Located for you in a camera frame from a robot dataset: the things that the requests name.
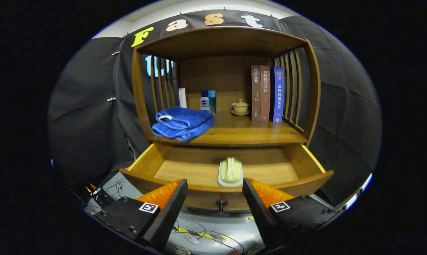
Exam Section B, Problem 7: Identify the beige lidded teacup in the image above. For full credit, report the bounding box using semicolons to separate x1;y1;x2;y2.
231;99;250;116

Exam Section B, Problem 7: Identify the green-handled white scrub brush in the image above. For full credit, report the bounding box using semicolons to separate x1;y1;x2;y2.
218;157;243;187

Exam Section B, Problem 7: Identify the reddish brown book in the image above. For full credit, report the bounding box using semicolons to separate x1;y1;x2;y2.
259;65;271;123

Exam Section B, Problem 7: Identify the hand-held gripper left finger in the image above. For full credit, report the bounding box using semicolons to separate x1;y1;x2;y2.
93;179;188;250

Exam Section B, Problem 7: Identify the blue folded towel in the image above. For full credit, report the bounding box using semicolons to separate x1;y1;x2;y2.
151;106;215;142

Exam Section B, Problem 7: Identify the black power strip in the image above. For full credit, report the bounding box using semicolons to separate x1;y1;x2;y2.
86;184;114;210

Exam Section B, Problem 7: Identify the wooden cabinet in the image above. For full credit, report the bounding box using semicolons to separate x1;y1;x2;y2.
132;25;322;148

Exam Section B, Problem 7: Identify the black floor cable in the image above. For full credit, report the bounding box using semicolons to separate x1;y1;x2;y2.
171;220;246;254

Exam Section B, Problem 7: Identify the blue book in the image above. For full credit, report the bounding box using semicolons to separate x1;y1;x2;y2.
269;66;285;124

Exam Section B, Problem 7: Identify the dark brown book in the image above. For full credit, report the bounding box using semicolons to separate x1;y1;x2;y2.
251;65;262;123

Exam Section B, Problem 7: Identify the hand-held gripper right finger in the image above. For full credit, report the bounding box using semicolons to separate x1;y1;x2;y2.
242;178;338;247

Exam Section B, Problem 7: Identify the yellow black floor tape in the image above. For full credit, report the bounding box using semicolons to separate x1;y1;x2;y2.
177;227;214;240

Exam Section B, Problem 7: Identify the wooden countertop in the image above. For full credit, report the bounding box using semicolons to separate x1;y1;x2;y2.
150;111;308;147

